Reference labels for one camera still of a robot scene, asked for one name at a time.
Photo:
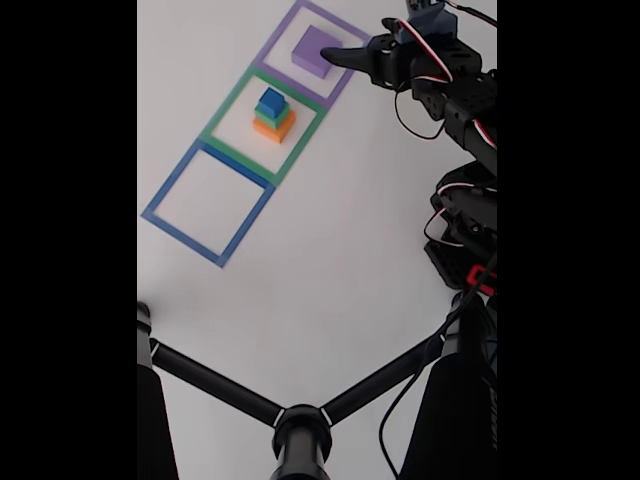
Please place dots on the purple tape square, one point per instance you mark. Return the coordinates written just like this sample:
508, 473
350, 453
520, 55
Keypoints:
292, 86

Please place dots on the small blue cube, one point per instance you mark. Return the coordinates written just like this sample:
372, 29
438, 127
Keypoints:
271, 100

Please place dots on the green tape square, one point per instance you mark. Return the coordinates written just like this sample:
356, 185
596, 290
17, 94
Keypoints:
240, 158

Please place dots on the black tripod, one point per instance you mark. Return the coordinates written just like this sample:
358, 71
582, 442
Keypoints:
300, 435

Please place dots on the green cube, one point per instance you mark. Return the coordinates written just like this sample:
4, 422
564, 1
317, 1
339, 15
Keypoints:
270, 120

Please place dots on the blue camera circuit board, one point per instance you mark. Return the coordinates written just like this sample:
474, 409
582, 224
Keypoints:
430, 17

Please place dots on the orange block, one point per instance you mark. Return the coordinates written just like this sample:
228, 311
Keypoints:
272, 134

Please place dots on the red clamp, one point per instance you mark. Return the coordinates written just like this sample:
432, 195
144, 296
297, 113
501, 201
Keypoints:
477, 276

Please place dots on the large purple block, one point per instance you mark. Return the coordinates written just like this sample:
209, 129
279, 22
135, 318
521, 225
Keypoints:
310, 52

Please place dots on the blue tape square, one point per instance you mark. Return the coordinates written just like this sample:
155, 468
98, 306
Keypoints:
182, 240

